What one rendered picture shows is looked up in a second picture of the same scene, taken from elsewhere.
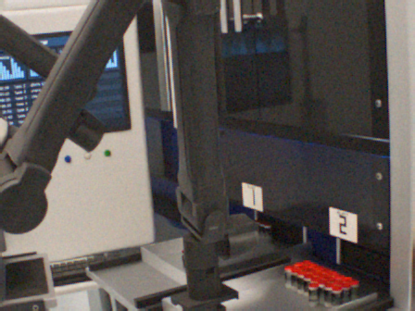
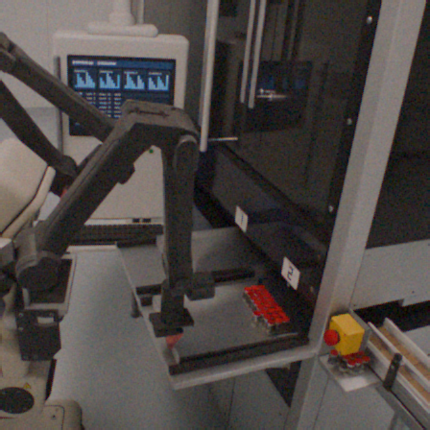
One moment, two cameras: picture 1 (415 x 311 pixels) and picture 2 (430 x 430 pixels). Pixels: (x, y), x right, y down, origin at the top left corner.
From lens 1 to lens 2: 0.39 m
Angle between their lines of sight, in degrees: 14
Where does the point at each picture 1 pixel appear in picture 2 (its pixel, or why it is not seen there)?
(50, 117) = (62, 225)
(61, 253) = (107, 213)
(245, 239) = (204, 291)
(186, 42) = (171, 182)
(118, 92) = not seen: hidden behind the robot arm
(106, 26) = (107, 173)
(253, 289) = (220, 296)
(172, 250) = not seen: hidden behind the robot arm
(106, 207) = (145, 188)
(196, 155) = (173, 248)
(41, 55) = (88, 117)
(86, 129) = not seen: hidden behind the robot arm
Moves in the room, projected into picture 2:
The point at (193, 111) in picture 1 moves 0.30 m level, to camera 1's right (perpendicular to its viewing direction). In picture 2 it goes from (172, 223) to (324, 246)
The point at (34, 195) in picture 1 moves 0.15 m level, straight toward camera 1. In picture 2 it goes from (48, 272) to (34, 322)
